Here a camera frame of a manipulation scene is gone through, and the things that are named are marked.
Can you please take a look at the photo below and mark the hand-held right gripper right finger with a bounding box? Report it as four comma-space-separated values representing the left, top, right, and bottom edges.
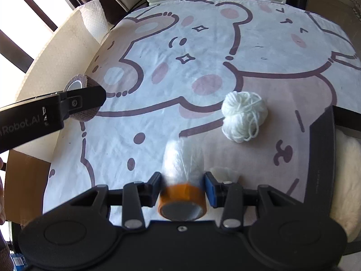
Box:
204, 172, 306, 229

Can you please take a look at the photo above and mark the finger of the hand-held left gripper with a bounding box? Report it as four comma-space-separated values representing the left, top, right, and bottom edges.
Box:
58, 85, 108, 119

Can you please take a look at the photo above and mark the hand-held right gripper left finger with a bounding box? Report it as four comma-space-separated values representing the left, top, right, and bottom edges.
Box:
68, 172, 164, 229

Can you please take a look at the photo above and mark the brown bandage roll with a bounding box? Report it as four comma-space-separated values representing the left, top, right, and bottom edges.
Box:
62, 74, 105, 122

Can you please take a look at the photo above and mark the plastic film roll orange tape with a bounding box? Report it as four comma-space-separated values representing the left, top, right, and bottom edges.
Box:
158, 137, 208, 222

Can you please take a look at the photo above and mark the white yarn ball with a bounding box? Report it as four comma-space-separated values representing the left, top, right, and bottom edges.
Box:
221, 92, 268, 143

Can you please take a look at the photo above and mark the black cardboard box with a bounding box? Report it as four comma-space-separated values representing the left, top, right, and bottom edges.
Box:
303, 106, 361, 256

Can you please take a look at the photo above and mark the cream plush toy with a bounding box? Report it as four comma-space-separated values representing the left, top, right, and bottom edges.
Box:
329, 128, 361, 243

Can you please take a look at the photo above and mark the person's left hand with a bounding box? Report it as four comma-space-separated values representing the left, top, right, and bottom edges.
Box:
0, 157, 7, 226

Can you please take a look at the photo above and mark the cream honeycomb paper sheet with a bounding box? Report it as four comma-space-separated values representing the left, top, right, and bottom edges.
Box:
14, 7, 102, 110

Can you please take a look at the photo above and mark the white paper towel roll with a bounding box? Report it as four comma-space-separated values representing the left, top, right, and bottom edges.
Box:
77, 0, 110, 44

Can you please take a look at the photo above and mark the bear printed bed sheet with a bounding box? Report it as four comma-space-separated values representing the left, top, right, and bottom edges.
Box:
42, 0, 361, 226

